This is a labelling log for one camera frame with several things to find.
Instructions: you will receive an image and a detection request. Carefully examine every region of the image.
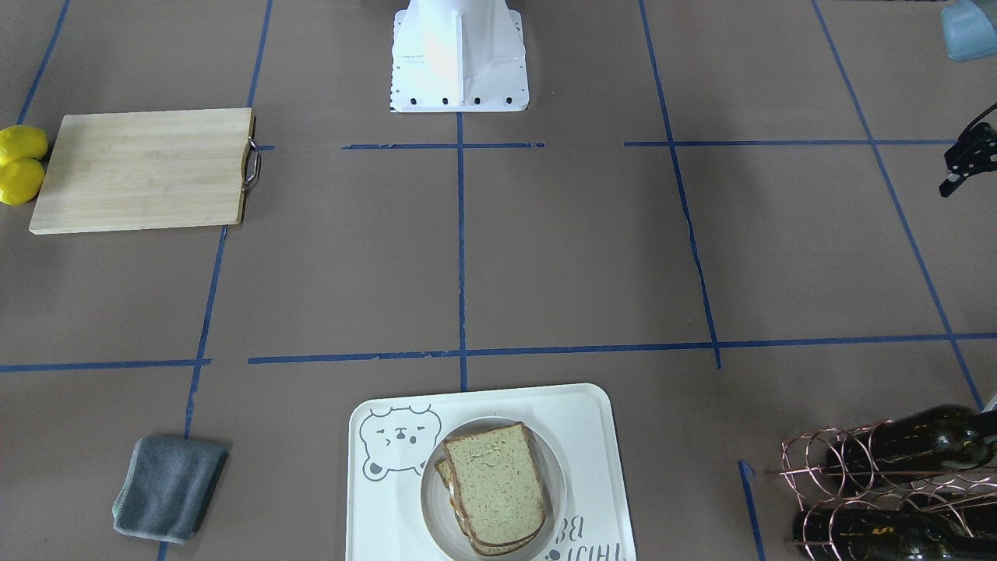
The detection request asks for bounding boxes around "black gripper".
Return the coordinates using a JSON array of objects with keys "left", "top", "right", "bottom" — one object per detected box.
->
[{"left": 938, "top": 123, "right": 996, "bottom": 198}]

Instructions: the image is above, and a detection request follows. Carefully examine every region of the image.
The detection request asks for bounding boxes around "cream bear tray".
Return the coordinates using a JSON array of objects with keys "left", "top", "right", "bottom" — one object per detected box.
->
[{"left": 345, "top": 383, "right": 637, "bottom": 560}]

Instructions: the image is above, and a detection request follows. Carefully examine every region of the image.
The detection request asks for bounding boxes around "green wine bottle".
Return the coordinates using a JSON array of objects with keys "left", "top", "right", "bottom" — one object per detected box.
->
[
  {"left": 793, "top": 507, "right": 996, "bottom": 560},
  {"left": 820, "top": 404, "right": 996, "bottom": 492}
]

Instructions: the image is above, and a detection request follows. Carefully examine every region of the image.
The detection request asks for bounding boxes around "wooden cutting board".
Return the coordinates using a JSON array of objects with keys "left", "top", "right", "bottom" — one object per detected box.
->
[{"left": 29, "top": 108, "right": 262, "bottom": 235}]

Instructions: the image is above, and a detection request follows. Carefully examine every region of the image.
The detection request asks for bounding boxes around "grey folded cloth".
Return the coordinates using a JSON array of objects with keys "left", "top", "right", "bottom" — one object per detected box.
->
[{"left": 111, "top": 436, "right": 228, "bottom": 545}]

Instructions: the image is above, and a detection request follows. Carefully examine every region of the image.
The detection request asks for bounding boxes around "yellow lemon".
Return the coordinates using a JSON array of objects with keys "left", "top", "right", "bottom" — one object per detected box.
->
[
  {"left": 1, "top": 157, "right": 45, "bottom": 206},
  {"left": 0, "top": 125, "right": 49, "bottom": 164}
]

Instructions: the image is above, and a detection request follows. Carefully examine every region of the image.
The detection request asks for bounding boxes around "copper wire bottle rack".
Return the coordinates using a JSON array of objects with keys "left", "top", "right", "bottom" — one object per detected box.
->
[{"left": 775, "top": 423, "right": 995, "bottom": 560}]

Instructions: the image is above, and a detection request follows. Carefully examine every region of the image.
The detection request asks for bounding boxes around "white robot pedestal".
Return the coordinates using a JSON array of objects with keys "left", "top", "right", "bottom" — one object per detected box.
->
[{"left": 389, "top": 1, "right": 530, "bottom": 113}]

